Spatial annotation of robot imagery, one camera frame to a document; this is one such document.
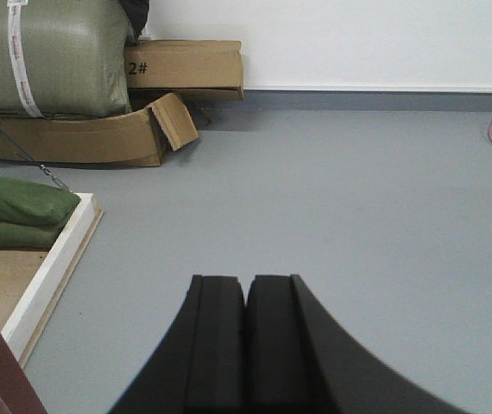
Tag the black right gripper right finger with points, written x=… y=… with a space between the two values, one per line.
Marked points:
x=301 y=360

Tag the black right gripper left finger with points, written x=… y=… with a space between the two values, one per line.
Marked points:
x=198 y=365

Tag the white wooden edge beam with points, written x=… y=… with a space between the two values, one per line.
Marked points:
x=27 y=321

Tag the plywood base platform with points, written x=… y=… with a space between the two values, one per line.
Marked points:
x=17 y=268

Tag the flattened open cardboard box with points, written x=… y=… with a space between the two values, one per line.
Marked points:
x=140 y=138

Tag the lower green sandbag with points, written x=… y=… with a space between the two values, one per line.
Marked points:
x=17 y=236

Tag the green sandbag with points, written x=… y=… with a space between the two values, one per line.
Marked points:
x=33 y=204
x=17 y=236

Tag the upper green sandbag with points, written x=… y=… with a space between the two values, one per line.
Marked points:
x=33 y=204

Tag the cardboard box marked 2# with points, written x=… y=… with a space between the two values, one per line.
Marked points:
x=206 y=69

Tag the large olive woven sack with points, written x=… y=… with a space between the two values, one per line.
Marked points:
x=63 y=58

